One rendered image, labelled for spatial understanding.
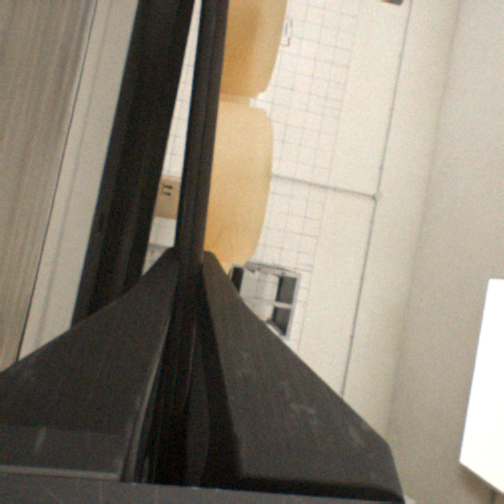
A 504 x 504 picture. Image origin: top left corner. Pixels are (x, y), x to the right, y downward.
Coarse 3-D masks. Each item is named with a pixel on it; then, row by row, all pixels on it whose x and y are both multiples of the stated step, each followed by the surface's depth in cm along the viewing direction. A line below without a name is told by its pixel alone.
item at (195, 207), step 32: (224, 0) 12; (224, 32) 12; (192, 96) 27; (192, 128) 15; (192, 160) 12; (192, 192) 12; (192, 224) 12; (192, 256) 11; (192, 288) 11; (192, 320) 11; (192, 352) 11; (160, 384) 21; (160, 416) 13; (160, 448) 11; (160, 480) 11
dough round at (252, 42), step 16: (240, 0) 15; (256, 0) 15; (272, 0) 15; (240, 16) 15; (256, 16) 15; (272, 16) 15; (240, 32) 15; (256, 32) 15; (272, 32) 15; (240, 48) 15; (256, 48) 15; (272, 48) 15; (224, 64) 16; (240, 64) 16; (256, 64) 16; (272, 64) 16; (224, 80) 16; (240, 80) 16; (256, 80) 16; (256, 96) 17
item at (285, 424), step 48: (240, 336) 8; (192, 384) 11; (240, 384) 7; (288, 384) 7; (192, 432) 11; (240, 432) 6; (288, 432) 6; (336, 432) 6; (192, 480) 10; (240, 480) 5; (288, 480) 5; (336, 480) 5; (384, 480) 6
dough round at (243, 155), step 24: (240, 120) 15; (264, 120) 15; (216, 144) 14; (240, 144) 14; (264, 144) 14; (216, 168) 14; (240, 168) 14; (264, 168) 14; (216, 192) 14; (240, 192) 14; (264, 192) 14; (216, 216) 14; (240, 216) 14; (264, 216) 15; (216, 240) 15; (240, 240) 15; (240, 264) 16
